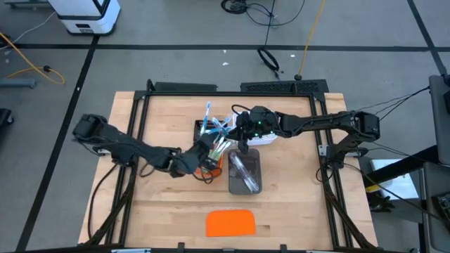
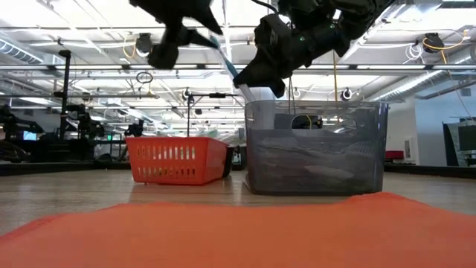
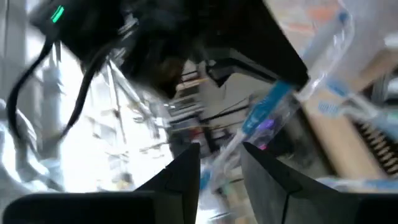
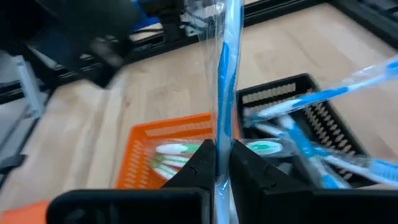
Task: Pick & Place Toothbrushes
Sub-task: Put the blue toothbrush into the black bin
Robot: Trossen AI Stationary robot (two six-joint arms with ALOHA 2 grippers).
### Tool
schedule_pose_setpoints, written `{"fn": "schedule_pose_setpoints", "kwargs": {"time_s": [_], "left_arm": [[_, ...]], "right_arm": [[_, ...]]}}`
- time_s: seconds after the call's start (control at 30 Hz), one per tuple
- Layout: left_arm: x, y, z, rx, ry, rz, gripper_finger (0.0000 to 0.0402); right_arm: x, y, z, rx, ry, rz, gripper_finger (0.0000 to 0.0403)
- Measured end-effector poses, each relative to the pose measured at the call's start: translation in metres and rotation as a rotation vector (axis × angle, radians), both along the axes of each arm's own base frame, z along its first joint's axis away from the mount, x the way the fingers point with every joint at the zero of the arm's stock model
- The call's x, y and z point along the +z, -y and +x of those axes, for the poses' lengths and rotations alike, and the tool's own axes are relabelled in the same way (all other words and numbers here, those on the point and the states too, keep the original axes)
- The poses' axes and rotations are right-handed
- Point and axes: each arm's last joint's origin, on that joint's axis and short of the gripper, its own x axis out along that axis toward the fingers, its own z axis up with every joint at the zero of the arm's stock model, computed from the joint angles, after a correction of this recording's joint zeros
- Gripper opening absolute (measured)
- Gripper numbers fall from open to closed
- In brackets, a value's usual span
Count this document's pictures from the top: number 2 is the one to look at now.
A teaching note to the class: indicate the blue toothbrush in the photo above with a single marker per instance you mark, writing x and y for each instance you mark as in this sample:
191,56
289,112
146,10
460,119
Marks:
230,67

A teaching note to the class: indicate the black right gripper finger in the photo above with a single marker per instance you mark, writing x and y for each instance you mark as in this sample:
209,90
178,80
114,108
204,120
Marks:
253,74
278,83

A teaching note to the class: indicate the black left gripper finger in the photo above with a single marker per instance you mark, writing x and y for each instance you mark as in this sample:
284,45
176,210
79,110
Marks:
197,39
206,20

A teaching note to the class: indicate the red cart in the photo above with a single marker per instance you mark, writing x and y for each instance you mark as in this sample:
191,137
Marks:
395,155

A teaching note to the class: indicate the orange mat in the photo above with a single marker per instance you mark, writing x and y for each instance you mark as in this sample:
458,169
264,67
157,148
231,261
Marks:
238,238

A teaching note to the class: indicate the smoky grey translucent bin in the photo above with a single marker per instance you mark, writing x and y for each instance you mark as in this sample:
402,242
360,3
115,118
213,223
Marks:
316,149

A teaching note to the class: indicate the long LED light bar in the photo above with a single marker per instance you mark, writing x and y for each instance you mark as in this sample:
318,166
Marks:
93,67

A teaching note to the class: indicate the orange slotted plastic basket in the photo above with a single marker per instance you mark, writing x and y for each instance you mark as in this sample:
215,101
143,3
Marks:
175,143

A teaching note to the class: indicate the green toothbrush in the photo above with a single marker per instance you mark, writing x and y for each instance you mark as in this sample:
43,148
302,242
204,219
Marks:
210,133

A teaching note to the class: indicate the black background robot arm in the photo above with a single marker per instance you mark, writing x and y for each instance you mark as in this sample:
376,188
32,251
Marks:
135,130

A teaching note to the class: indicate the silver ventilation duct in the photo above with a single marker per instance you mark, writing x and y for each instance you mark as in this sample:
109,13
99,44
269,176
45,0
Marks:
409,86
18,52

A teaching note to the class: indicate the dark display screen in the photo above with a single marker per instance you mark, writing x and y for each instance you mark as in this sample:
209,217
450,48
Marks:
466,139

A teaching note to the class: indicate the black camera rig frame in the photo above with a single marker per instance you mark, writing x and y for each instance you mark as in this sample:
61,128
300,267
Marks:
217,95

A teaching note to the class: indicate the black aluminium table frame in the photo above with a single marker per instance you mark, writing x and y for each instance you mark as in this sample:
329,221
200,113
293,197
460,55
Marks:
56,168

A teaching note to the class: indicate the black background robot workstation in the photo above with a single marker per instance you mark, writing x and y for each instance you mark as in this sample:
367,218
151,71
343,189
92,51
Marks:
56,149

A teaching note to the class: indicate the black vertical stand pole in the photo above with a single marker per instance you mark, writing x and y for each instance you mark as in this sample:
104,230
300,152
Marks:
66,93

